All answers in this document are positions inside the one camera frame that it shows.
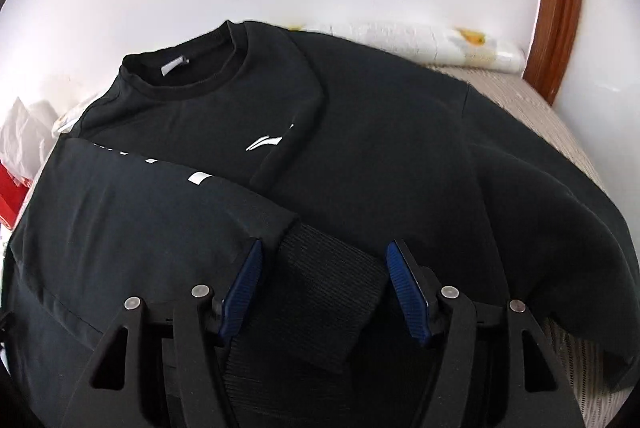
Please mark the black sweatshirt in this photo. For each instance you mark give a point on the black sweatshirt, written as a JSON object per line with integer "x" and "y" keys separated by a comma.
{"x": 375, "y": 147}

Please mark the white plastic bag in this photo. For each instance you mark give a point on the white plastic bag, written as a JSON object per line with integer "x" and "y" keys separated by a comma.
{"x": 25, "y": 132}

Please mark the brown wooden bed frame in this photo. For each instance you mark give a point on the brown wooden bed frame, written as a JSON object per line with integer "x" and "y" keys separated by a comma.
{"x": 555, "y": 7}

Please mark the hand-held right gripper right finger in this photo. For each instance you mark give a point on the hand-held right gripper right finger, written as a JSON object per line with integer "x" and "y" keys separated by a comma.
{"x": 407, "y": 293}

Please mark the red paper bag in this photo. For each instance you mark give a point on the red paper bag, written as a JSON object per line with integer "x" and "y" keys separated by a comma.
{"x": 12, "y": 203}

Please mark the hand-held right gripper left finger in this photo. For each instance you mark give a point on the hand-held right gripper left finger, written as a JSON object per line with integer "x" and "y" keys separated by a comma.
{"x": 245, "y": 288}

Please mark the grey striped mattress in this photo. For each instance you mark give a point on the grey striped mattress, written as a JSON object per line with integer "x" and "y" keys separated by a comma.
{"x": 550, "y": 127}

